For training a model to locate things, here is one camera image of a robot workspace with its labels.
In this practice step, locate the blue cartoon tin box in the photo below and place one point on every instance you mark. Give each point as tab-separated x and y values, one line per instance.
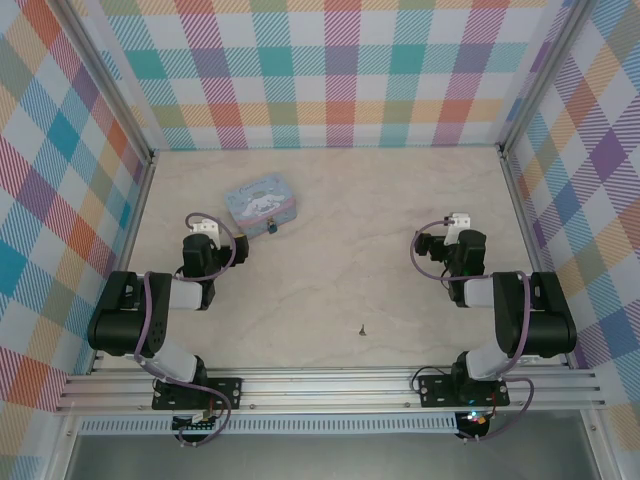
257	197

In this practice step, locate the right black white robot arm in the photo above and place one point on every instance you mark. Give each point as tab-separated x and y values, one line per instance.
545	320

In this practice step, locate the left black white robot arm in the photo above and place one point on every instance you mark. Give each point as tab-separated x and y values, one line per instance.
120	320

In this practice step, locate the right black controller board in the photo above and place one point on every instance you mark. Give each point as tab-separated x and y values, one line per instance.
477	421

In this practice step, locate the black controller board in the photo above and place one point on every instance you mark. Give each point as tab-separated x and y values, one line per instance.
195	426
477	421

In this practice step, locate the left black controller board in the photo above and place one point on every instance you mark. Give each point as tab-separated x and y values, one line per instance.
195	426

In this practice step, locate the grey metal panel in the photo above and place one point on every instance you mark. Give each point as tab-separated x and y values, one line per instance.
325	460

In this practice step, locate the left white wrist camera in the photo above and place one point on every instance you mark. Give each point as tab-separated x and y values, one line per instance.
206	227

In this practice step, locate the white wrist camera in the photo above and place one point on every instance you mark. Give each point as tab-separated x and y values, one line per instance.
206	227
459	220

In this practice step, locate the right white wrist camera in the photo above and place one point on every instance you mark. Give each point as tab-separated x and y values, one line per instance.
459	220

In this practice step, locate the aluminium side rail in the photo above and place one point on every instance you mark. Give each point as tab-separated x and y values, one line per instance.
525	225
127	245

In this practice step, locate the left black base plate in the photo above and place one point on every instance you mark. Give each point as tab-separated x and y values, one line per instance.
230	390

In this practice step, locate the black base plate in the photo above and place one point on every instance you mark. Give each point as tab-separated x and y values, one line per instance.
230	390
435	392

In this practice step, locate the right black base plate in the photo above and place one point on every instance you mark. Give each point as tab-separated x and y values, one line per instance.
435	392

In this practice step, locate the aluminium mounting rail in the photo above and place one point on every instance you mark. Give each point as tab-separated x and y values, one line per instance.
325	387

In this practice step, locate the aluminium frame upright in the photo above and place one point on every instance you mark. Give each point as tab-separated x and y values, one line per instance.
542	75
112	80

